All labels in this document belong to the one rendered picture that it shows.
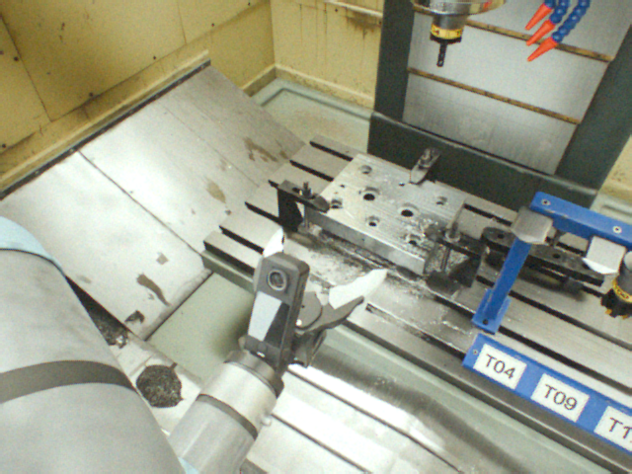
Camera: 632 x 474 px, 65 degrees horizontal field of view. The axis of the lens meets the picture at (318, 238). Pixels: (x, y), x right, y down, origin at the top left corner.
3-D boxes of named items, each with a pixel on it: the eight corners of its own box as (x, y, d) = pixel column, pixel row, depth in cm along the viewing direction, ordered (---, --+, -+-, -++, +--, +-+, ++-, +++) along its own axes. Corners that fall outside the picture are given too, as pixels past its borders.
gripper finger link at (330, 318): (350, 284, 61) (285, 311, 58) (351, 276, 59) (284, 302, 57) (369, 313, 58) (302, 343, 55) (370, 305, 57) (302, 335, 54)
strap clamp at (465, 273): (470, 287, 108) (488, 243, 97) (415, 263, 113) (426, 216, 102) (475, 277, 110) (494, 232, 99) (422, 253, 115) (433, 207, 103)
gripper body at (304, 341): (278, 309, 65) (227, 386, 58) (275, 269, 59) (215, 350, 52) (331, 333, 63) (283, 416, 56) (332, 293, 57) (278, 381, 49)
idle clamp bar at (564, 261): (591, 299, 106) (604, 281, 101) (473, 255, 114) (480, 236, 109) (594, 283, 109) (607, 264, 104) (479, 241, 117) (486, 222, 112)
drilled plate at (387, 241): (421, 276, 105) (425, 261, 102) (308, 221, 116) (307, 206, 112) (462, 211, 118) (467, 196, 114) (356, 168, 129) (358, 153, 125)
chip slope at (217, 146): (192, 375, 125) (169, 319, 105) (26, 262, 149) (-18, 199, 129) (365, 178, 174) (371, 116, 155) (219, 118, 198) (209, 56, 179)
